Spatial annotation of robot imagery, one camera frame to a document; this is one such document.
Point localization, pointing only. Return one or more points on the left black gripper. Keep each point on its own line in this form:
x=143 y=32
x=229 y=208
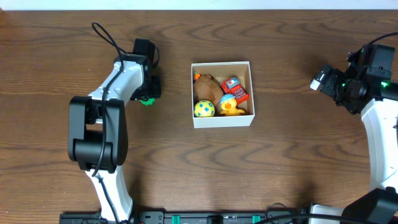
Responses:
x=154 y=88

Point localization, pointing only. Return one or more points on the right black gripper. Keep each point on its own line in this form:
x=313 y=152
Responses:
x=329 y=84

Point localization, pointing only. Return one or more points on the green round toy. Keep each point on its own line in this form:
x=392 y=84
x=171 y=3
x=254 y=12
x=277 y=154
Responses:
x=148 y=102

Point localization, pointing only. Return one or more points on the brown plush capybara toy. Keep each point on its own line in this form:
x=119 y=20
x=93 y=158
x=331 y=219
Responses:
x=205 y=88

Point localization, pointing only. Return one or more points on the yellow ball with blue letters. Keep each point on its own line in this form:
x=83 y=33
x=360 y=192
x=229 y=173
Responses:
x=204 y=108

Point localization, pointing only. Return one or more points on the yellow rubber duck toy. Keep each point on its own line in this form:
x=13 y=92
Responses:
x=229 y=107

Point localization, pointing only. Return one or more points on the red toy fire truck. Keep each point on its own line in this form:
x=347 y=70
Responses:
x=234 y=87

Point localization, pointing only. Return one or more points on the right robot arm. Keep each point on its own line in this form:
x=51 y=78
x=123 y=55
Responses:
x=375 y=100

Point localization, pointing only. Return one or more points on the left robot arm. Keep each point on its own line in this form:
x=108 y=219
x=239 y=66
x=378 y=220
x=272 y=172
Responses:
x=97 y=132

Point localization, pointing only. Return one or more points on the white cardboard box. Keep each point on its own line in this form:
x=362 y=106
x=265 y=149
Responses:
x=220 y=72

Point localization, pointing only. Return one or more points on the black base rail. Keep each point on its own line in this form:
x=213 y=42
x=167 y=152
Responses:
x=158 y=217

